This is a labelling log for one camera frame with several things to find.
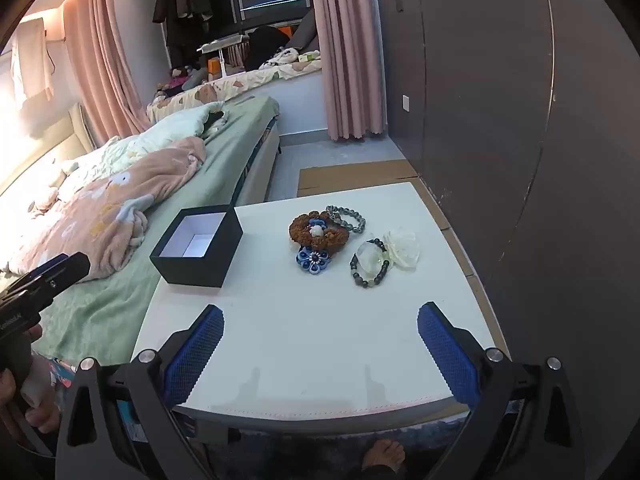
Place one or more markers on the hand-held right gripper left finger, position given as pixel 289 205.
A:
pixel 200 355

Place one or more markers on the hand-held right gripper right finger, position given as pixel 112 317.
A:
pixel 445 355

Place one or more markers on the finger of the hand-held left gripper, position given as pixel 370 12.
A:
pixel 67 266

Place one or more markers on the black jewelry box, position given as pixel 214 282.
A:
pixel 197 247

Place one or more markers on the white fabric flower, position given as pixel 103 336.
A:
pixel 404 247

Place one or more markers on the blue flower hair ornament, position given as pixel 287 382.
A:
pixel 312 260

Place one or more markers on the person's left hand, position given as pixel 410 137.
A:
pixel 44 416

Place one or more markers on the white pillow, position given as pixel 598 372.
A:
pixel 52 187

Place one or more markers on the orange duck print blanket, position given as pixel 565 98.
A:
pixel 125 205

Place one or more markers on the person's bare foot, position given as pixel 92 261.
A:
pixel 384 457

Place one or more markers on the beige padded headboard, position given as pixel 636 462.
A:
pixel 82 127

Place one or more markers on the blue patterned rug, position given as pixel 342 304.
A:
pixel 300 452

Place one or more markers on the light green pillow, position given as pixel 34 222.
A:
pixel 170 130

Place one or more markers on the cardboard sheet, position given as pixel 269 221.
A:
pixel 350 177

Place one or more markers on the green sheeted bed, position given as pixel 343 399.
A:
pixel 235 150

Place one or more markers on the hanging white garment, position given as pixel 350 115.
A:
pixel 30 60

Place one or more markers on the pink curtain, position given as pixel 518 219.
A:
pixel 105 50
pixel 347 50

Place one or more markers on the pile of plush toys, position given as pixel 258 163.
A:
pixel 182 79

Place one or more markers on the bear print window seat cushion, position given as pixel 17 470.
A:
pixel 230 85

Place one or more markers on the hanging dark clothes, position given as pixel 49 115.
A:
pixel 187 5

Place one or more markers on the white black spotted plush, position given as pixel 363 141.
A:
pixel 282 56

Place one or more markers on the green tissue box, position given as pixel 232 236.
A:
pixel 310 57

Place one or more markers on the grey pillow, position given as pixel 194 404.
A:
pixel 306 32

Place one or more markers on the white wall socket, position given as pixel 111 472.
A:
pixel 406 102

